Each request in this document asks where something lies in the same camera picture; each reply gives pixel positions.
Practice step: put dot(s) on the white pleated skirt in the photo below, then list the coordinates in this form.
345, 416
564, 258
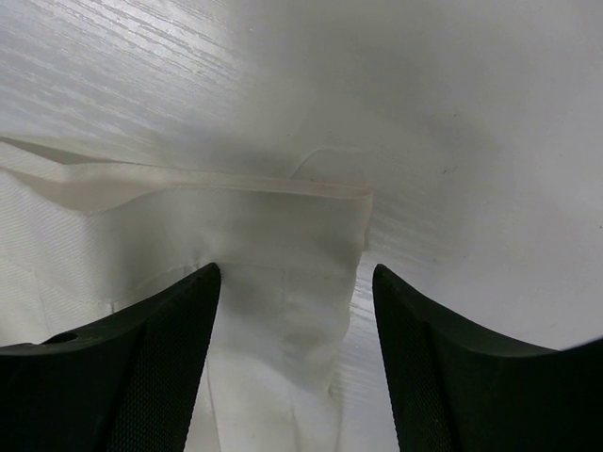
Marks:
83, 238

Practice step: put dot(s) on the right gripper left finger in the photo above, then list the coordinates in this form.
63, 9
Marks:
126, 382

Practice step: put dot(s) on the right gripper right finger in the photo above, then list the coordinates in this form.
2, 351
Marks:
457, 386

